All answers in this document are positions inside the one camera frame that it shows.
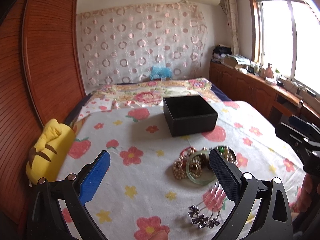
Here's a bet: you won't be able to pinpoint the silver flower hair pins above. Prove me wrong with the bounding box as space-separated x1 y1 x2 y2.
188 183 227 229

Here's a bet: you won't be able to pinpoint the pearl bead necklace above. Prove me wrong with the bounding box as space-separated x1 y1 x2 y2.
172 146 198 181

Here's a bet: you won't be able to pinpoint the black jewelry box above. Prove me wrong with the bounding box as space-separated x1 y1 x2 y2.
163 95 218 137

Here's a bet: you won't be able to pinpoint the right hand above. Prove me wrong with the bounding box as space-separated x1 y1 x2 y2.
290 173 319 217

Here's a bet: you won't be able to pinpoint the wooden side cabinet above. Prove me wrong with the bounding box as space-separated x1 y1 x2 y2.
209 62 319 126

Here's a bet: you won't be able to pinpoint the yellow plush toy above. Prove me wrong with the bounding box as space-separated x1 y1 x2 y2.
25 119 75 185

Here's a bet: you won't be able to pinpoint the pink bottle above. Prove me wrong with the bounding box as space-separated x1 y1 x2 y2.
264 63 273 79

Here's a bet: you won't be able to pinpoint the white floral bed sheet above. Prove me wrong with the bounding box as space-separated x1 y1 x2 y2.
58 101 305 239

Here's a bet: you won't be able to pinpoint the colourful floral quilt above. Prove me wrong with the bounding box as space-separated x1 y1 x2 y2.
75 77 229 122

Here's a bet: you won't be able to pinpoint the window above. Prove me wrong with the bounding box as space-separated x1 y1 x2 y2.
249 0 319 92

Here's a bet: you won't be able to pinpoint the pile of dark clothes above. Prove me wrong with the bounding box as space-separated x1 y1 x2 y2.
212 44 232 62

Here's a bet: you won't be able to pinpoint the blue plush toy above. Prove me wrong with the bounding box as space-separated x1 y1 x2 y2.
149 66 172 81

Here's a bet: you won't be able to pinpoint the pink circle lace curtain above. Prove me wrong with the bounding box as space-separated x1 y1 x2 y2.
77 3 207 88

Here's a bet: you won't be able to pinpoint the checked window curtain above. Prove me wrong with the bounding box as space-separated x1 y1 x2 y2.
224 0 240 55

